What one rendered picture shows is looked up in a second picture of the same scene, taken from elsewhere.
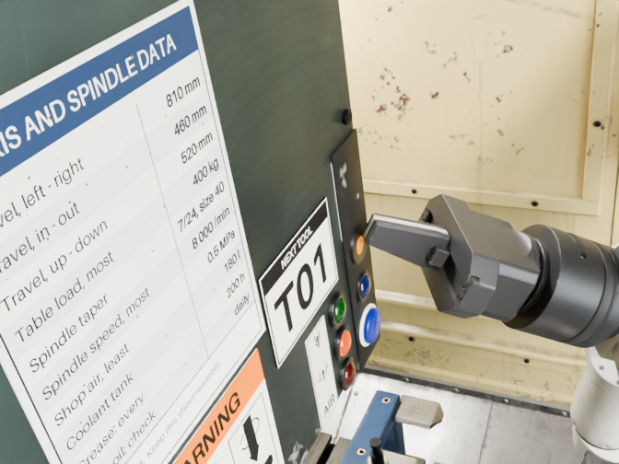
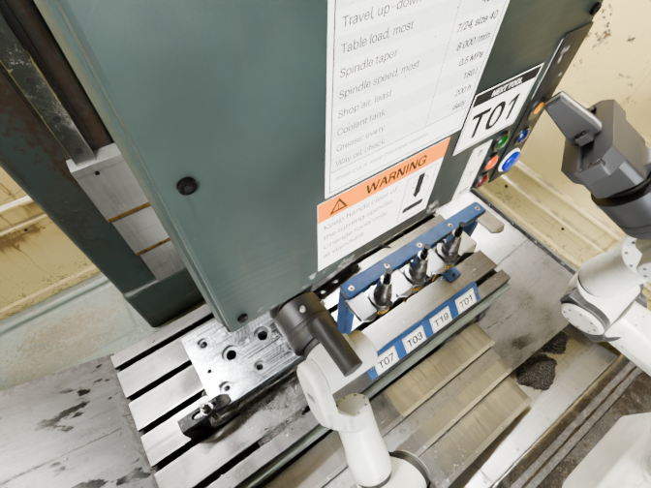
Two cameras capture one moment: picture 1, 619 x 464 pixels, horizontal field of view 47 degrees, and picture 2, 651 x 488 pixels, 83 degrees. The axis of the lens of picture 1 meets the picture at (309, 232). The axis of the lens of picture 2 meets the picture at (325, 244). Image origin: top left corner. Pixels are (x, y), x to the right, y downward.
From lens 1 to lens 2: 0.06 m
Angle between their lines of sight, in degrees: 29
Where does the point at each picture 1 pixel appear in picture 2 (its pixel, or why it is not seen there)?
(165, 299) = (424, 75)
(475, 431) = (509, 247)
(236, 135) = not seen: outside the picture
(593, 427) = (591, 279)
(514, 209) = not seen: hidden behind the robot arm
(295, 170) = (541, 31)
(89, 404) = (357, 115)
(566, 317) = (638, 214)
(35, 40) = not seen: outside the picture
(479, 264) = (611, 154)
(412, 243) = (573, 122)
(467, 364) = (527, 213)
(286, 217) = (514, 62)
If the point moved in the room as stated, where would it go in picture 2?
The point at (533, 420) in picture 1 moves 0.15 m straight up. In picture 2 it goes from (543, 259) to (565, 234)
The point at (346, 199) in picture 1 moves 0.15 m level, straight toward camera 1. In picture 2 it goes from (553, 72) to (522, 157)
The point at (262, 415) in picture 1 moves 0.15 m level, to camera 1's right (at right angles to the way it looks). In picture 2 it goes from (430, 175) to (581, 224)
